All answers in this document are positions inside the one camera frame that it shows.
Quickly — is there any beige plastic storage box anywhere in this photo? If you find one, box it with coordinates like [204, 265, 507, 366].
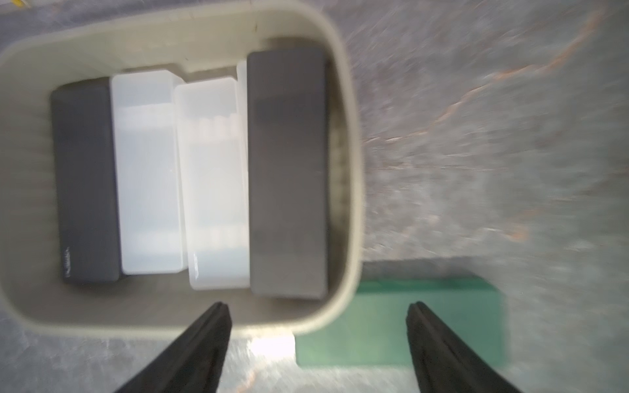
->
[1, 1, 365, 340]

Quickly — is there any black pencil case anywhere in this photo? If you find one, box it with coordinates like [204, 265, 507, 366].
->
[50, 78, 123, 284]

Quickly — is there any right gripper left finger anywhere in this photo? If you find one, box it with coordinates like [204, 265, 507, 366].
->
[118, 302, 232, 392]

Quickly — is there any translucent white pencil case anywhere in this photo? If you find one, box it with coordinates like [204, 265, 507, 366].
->
[236, 60, 248, 158]
[175, 77, 250, 290]
[111, 70, 188, 275]

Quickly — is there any dark grey pencil case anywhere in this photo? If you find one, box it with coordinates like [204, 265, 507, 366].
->
[247, 47, 329, 300]

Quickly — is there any dark green pencil case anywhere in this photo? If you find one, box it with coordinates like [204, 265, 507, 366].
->
[295, 278, 507, 368]

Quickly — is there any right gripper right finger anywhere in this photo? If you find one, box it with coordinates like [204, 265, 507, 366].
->
[406, 302, 520, 393]

